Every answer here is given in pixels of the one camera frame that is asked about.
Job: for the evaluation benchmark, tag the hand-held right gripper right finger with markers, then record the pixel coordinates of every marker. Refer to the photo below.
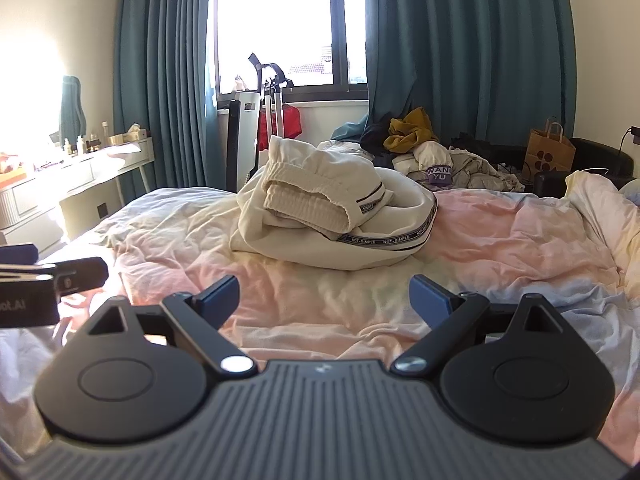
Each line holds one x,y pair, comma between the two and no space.
427,302

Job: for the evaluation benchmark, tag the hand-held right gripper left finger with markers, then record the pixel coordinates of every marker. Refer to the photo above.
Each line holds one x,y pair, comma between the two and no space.
220,296

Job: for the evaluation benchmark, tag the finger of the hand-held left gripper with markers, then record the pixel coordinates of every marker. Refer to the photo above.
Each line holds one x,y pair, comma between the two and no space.
17,253
82,273

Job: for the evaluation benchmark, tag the cream sweatpants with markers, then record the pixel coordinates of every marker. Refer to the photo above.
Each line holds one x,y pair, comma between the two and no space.
300,200

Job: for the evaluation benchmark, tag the pile of pale clothes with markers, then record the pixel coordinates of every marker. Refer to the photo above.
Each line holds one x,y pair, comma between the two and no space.
480,170

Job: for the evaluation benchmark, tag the white dresser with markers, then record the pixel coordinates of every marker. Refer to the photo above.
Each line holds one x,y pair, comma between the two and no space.
75,180

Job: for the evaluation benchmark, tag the pastel duvet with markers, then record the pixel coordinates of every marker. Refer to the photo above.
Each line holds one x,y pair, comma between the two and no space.
500,240

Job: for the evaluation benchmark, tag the purple print shirt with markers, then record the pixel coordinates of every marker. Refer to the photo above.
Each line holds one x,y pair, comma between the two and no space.
440,175

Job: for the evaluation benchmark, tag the small clear bottle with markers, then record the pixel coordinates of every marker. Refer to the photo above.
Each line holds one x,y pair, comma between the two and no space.
106,132

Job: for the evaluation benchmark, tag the tissue box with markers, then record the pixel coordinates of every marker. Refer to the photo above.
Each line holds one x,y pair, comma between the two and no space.
127,136

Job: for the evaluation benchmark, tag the black desk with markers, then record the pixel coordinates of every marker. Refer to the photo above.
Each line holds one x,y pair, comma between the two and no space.
248,135

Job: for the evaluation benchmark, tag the dark clothing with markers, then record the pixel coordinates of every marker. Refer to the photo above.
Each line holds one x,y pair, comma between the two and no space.
375,142

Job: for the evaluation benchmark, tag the mustard garment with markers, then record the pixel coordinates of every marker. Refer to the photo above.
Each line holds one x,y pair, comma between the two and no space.
405,132

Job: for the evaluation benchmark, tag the white puffer jacket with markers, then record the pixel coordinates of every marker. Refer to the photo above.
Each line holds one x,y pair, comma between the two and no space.
345,149

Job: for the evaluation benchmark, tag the teal cloth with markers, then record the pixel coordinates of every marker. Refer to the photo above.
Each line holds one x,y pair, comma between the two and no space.
350,130

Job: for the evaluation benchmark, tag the red bag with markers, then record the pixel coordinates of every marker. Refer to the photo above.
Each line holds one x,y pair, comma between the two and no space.
293,120

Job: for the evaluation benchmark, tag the brown paper bag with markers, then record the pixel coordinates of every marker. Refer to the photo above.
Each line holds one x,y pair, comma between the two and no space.
550,155

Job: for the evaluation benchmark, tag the garment steamer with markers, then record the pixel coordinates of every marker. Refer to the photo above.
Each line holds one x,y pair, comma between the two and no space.
274,110

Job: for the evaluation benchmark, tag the teal curtain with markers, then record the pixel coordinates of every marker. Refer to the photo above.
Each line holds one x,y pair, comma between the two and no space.
160,85
475,35

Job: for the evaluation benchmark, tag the black armchair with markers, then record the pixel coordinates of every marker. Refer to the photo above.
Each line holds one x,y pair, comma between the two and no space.
600,155

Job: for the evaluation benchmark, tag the window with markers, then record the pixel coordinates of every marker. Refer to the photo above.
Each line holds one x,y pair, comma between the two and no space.
280,10

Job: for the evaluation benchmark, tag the dark wall socket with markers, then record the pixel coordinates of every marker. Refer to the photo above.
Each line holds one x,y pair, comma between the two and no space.
102,210

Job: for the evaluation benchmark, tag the black wall charger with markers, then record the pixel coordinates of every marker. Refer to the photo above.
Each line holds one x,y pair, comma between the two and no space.
636,135

